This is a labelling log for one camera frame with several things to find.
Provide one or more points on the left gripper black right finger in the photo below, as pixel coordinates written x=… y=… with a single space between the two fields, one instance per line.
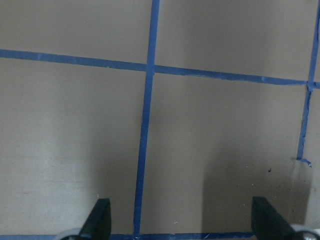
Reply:
x=267 y=223

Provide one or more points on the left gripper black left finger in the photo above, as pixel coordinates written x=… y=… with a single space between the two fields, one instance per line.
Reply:
x=98 y=224

